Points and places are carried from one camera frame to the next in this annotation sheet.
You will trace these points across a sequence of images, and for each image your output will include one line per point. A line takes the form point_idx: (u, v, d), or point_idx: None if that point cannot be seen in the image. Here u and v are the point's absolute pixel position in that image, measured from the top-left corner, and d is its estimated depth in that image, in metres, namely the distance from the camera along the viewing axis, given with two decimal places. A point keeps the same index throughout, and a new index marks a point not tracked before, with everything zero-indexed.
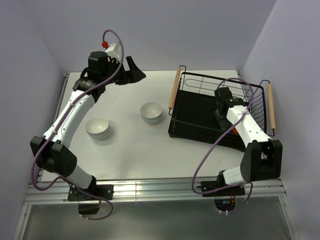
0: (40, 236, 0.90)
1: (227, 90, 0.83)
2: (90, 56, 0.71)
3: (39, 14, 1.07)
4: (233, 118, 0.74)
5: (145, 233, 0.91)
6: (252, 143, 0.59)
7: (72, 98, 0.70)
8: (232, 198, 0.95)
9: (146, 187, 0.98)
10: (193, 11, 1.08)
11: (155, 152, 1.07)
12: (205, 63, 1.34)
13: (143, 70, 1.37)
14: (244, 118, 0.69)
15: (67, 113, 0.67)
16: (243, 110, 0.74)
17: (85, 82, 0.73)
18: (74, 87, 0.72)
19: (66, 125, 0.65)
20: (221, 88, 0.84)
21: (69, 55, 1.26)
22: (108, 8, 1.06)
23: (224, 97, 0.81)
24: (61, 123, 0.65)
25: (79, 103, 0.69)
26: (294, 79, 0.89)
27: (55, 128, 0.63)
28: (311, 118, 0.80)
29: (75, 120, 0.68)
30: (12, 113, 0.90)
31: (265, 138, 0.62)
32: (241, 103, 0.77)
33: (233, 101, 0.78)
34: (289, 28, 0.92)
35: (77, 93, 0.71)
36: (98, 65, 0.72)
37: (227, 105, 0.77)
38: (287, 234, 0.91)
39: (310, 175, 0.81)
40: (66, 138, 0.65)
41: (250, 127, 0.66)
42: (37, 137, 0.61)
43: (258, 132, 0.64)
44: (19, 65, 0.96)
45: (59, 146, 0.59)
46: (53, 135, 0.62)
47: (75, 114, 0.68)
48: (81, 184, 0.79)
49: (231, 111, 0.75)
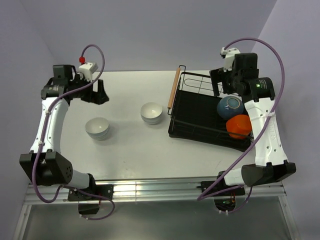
0: (41, 235, 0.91)
1: (253, 63, 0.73)
2: (56, 66, 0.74)
3: (39, 15, 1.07)
4: (254, 116, 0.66)
5: (145, 233, 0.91)
6: (266, 168, 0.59)
7: (45, 106, 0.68)
8: (232, 198, 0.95)
9: (146, 187, 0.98)
10: (193, 11, 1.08)
11: (154, 152, 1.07)
12: (205, 62, 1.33)
13: (143, 70, 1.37)
14: (267, 127, 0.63)
15: (46, 122, 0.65)
16: (269, 108, 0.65)
17: (51, 88, 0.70)
18: (42, 96, 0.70)
19: (51, 133, 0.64)
20: (247, 57, 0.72)
21: (69, 55, 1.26)
22: (108, 9, 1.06)
23: (248, 70, 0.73)
24: (44, 133, 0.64)
25: (54, 109, 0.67)
26: (292, 79, 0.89)
27: (41, 139, 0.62)
28: (311, 118, 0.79)
29: (57, 126, 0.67)
30: (12, 113, 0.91)
31: (280, 160, 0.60)
32: (269, 94, 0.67)
33: (260, 88, 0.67)
34: (289, 27, 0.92)
35: (47, 101, 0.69)
36: (65, 73, 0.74)
37: (251, 90, 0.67)
38: (287, 234, 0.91)
39: (311, 176, 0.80)
40: (56, 144, 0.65)
41: (270, 141, 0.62)
42: (25, 156, 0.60)
43: (276, 150, 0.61)
44: (18, 66, 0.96)
45: (52, 154, 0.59)
46: (41, 146, 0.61)
47: (55, 120, 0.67)
48: (81, 184, 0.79)
49: (254, 106, 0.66)
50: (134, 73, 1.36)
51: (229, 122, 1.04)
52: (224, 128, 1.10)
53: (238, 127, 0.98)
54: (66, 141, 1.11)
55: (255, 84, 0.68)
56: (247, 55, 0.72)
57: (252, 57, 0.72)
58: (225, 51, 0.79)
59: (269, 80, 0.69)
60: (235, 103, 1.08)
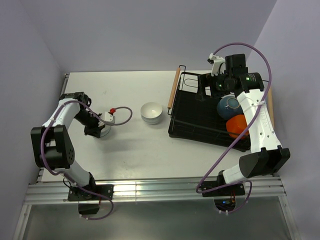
0: (41, 236, 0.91)
1: (242, 60, 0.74)
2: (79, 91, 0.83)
3: (39, 16, 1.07)
4: (246, 106, 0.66)
5: (145, 234, 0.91)
6: (260, 153, 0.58)
7: (61, 101, 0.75)
8: (232, 198, 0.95)
9: (145, 186, 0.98)
10: (193, 11, 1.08)
11: (154, 151, 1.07)
12: (205, 62, 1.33)
13: (142, 70, 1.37)
14: (259, 114, 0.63)
15: (59, 109, 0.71)
16: (260, 98, 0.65)
17: (70, 94, 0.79)
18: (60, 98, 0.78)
19: (63, 116, 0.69)
20: (235, 56, 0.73)
21: (69, 55, 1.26)
22: (108, 9, 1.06)
23: (238, 67, 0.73)
24: (57, 115, 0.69)
25: (69, 103, 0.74)
26: (292, 79, 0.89)
27: (53, 117, 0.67)
28: (311, 117, 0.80)
29: (68, 114, 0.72)
30: (12, 113, 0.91)
31: (274, 145, 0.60)
32: (258, 86, 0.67)
33: (250, 80, 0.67)
34: (288, 28, 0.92)
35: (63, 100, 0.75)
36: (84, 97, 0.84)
37: (241, 82, 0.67)
38: (287, 234, 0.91)
39: (311, 176, 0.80)
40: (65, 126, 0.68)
41: (262, 127, 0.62)
42: (35, 129, 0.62)
43: (269, 136, 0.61)
44: (19, 66, 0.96)
45: (60, 128, 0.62)
46: (52, 121, 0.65)
47: (67, 109, 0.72)
48: (82, 181, 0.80)
49: (245, 97, 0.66)
50: (134, 73, 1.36)
51: (229, 122, 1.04)
52: (224, 129, 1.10)
53: (239, 127, 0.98)
54: None
55: (244, 77, 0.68)
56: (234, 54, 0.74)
57: (240, 56, 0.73)
58: (213, 56, 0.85)
59: (258, 73, 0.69)
60: (235, 102, 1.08)
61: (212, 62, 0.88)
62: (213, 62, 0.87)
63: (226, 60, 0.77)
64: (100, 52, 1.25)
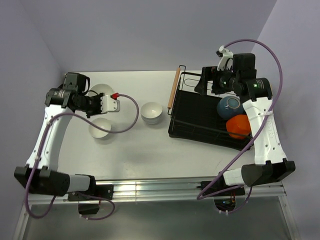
0: (41, 236, 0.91)
1: (251, 62, 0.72)
2: (70, 75, 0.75)
3: (39, 16, 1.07)
4: (252, 115, 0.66)
5: (145, 234, 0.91)
6: (265, 166, 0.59)
7: (48, 116, 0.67)
8: (232, 198, 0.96)
9: (145, 187, 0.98)
10: (193, 11, 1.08)
11: (154, 151, 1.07)
12: (205, 62, 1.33)
13: (142, 70, 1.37)
14: (265, 125, 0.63)
15: (45, 134, 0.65)
16: (267, 107, 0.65)
17: (57, 93, 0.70)
18: (46, 102, 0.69)
19: (49, 148, 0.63)
20: (245, 58, 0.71)
21: (68, 55, 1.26)
22: (108, 9, 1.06)
23: (246, 70, 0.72)
24: (42, 146, 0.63)
25: (56, 121, 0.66)
26: (292, 79, 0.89)
27: (38, 153, 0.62)
28: (311, 118, 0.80)
29: (56, 137, 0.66)
30: (12, 113, 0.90)
31: (280, 158, 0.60)
32: (265, 94, 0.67)
33: (257, 87, 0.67)
34: (289, 28, 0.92)
35: (50, 109, 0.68)
36: (77, 83, 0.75)
37: (248, 90, 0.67)
38: (287, 234, 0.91)
39: (311, 176, 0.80)
40: (53, 160, 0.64)
41: (268, 139, 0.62)
42: (20, 170, 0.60)
43: (275, 148, 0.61)
44: (18, 66, 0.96)
45: (46, 173, 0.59)
46: (37, 162, 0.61)
47: (55, 132, 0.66)
48: (81, 187, 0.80)
49: (252, 105, 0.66)
50: (133, 73, 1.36)
51: (229, 122, 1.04)
52: (224, 129, 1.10)
53: (239, 127, 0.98)
54: (66, 141, 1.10)
55: (252, 84, 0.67)
56: (245, 55, 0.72)
57: (249, 59, 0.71)
58: (224, 50, 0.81)
59: (266, 80, 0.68)
60: (235, 103, 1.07)
61: (221, 55, 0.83)
62: (222, 56, 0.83)
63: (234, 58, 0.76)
64: (100, 52, 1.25)
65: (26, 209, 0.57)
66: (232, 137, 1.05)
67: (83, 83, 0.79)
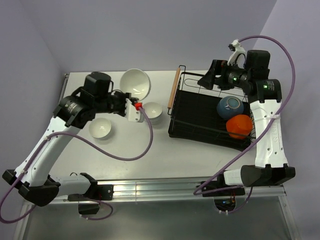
0: (40, 236, 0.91)
1: (265, 61, 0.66)
2: (89, 78, 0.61)
3: (39, 16, 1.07)
4: (258, 116, 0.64)
5: (145, 234, 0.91)
6: (264, 170, 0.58)
7: (50, 128, 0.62)
8: (232, 198, 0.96)
9: (145, 187, 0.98)
10: (193, 11, 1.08)
11: (154, 152, 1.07)
12: (205, 62, 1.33)
13: (142, 70, 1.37)
14: (269, 129, 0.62)
15: (39, 148, 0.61)
16: (274, 110, 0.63)
17: (68, 105, 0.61)
18: (54, 112, 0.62)
19: (37, 165, 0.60)
20: (259, 57, 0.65)
21: (68, 55, 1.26)
22: (108, 9, 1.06)
23: (259, 69, 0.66)
24: (32, 160, 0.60)
25: (55, 138, 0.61)
26: (292, 79, 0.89)
27: (26, 167, 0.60)
28: (311, 117, 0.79)
29: (51, 154, 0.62)
30: (12, 113, 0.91)
31: (280, 162, 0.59)
32: (274, 96, 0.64)
33: (267, 89, 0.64)
34: (289, 28, 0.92)
35: (55, 122, 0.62)
36: (96, 89, 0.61)
37: (258, 92, 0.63)
38: (287, 234, 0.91)
39: (311, 176, 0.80)
40: (40, 176, 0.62)
41: (271, 142, 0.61)
42: (7, 173, 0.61)
43: (277, 152, 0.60)
44: (18, 66, 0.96)
45: (25, 192, 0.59)
46: (22, 176, 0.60)
47: (50, 149, 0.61)
48: (74, 191, 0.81)
49: (258, 106, 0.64)
50: None
51: (229, 122, 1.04)
52: (224, 129, 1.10)
53: (238, 127, 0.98)
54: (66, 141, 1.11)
55: (262, 85, 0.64)
56: (259, 53, 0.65)
57: (265, 58, 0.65)
58: (237, 43, 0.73)
59: (278, 82, 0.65)
60: (235, 102, 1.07)
61: (233, 48, 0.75)
62: (234, 49, 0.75)
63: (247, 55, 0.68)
64: (100, 52, 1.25)
65: (1, 221, 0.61)
66: (232, 137, 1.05)
67: (104, 87, 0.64)
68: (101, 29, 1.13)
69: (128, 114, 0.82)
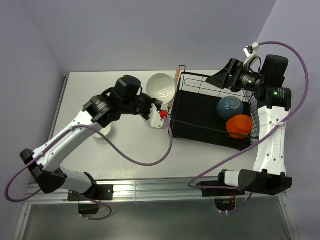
0: (41, 236, 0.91)
1: (281, 69, 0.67)
2: (120, 81, 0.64)
3: (39, 16, 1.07)
4: (263, 122, 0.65)
5: (145, 233, 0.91)
6: (260, 174, 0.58)
7: (77, 120, 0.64)
8: (232, 198, 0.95)
9: (144, 187, 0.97)
10: (193, 11, 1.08)
11: (154, 152, 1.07)
12: (205, 62, 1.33)
13: (142, 70, 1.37)
14: (272, 135, 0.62)
15: (62, 135, 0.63)
16: (280, 118, 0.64)
17: (99, 103, 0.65)
18: (83, 106, 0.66)
19: (56, 150, 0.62)
20: (276, 64, 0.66)
21: (68, 55, 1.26)
22: (108, 9, 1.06)
23: (273, 76, 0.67)
24: (52, 145, 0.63)
25: (79, 129, 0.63)
26: (293, 79, 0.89)
27: (44, 150, 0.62)
28: (312, 118, 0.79)
29: (70, 144, 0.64)
30: (12, 114, 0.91)
31: (278, 170, 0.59)
32: (283, 104, 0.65)
33: (277, 97, 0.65)
34: (289, 28, 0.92)
35: (83, 115, 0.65)
36: (126, 92, 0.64)
37: (269, 98, 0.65)
38: (287, 234, 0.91)
39: (312, 176, 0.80)
40: (54, 162, 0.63)
41: (272, 149, 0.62)
42: (24, 153, 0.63)
43: (276, 160, 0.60)
44: (18, 66, 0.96)
45: (37, 174, 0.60)
46: (39, 157, 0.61)
47: (72, 138, 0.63)
48: (74, 189, 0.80)
49: (265, 112, 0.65)
50: (134, 73, 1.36)
51: (229, 122, 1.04)
52: (224, 129, 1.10)
53: (238, 127, 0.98)
54: None
55: (272, 91, 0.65)
56: (277, 60, 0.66)
57: (280, 66, 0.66)
58: (257, 46, 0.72)
59: (289, 91, 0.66)
60: (235, 102, 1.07)
61: (251, 50, 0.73)
62: (252, 52, 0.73)
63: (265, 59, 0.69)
64: (100, 52, 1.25)
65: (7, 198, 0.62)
66: (232, 137, 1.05)
67: (134, 92, 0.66)
68: (101, 29, 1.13)
69: (153, 120, 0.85)
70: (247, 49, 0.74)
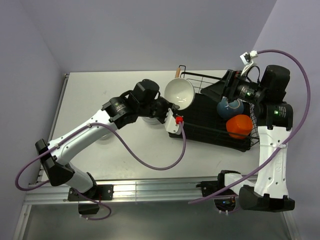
0: (41, 235, 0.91)
1: (282, 83, 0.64)
2: (140, 86, 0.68)
3: (39, 16, 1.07)
4: (264, 142, 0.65)
5: (145, 233, 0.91)
6: (263, 199, 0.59)
7: (95, 118, 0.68)
8: (232, 198, 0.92)
9: (144, 187, 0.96)
10: (192, 11, 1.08)
11: (154, 152, 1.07)
12: (205, 62, 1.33)
13: (142, 70, 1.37)
14: (273, 158, 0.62)
15: (78, 130, 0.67)
16: (282, 138, 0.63)
17: (118, 105, 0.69)
18: (103, 106, 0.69)
19: (71, 144, 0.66)
20: (277, 79, 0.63)
21: (68, 55, 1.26)
22: (108, 9, 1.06)
23: (274, 91, 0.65)
24: (67, 139, 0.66)
25: (96, 127, 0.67)
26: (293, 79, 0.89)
27: (60, 142, 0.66)
28: (312, 118, 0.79)
29: (84, 140, 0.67)
30: (12, 113, 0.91)
31: (280, 193, 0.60)
32: (285, 123, 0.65)
33: (278, 115, 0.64)
34: (289, 28, 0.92)
35: (102, 114, 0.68)
36: (144, 96, 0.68)
37: (270, 118, 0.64)
38: (287, 234, 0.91)
39: (312, 176, 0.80)
40: (67, 156, 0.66)
41: (273, 172, 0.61)
42: (40, 143, 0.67)
43: (278, 183, 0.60)
44: (18, 66, 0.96)
45: (51, 164, 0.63)
46: (53, 148, 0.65)
47: (87, 134, 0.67)
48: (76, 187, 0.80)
49: (266, 132, 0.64)
50: (134, 73, 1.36)
51: (229, 122, 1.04)
52: (224, 129, 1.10)
53: (239, 127, 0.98)
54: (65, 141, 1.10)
55: (273, 110, 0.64)
56: (278, 75, 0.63)
57: (282, 81, 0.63)
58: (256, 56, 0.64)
59: (290, 108, 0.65)
60: (235, 102, 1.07)
61: (249, 59, 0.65)
62: (250, 61, 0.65)
63: (265, 71, 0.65)
64: (100, 52, 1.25)
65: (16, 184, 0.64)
66: (232, 137, 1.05)
67: (151, 96, 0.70)
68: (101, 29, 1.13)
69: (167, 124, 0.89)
70: (244, 57, 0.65)
